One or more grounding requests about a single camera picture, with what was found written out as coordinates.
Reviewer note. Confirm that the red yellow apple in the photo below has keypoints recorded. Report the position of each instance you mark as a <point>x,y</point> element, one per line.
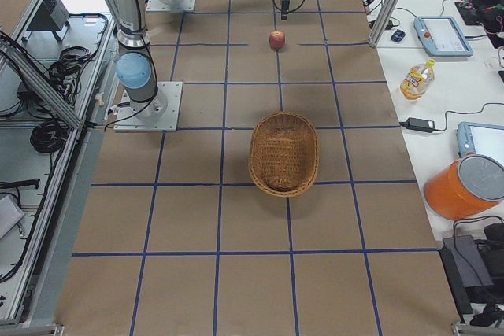
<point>277,40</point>

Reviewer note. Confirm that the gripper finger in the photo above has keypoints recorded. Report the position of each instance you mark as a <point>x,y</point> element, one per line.
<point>284,9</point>

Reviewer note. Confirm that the aluminium frame post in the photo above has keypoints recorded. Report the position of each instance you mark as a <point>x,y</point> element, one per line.
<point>388,1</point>

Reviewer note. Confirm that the black power adapter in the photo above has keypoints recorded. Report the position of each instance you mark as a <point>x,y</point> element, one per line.
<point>422,125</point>

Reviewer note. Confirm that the blue teach pendant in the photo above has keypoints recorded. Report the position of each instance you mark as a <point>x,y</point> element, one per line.
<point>441,37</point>
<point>482,139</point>

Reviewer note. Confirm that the small blue device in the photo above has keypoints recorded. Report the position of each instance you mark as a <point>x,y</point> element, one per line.
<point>398,36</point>

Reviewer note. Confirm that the wicker basket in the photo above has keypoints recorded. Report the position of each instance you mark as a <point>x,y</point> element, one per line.
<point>284,155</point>

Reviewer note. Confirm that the orange bucket with lid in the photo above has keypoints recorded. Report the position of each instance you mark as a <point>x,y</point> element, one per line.
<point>468,186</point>

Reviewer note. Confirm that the yellow oil bottle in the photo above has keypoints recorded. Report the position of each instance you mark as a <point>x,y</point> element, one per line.
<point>417,80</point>

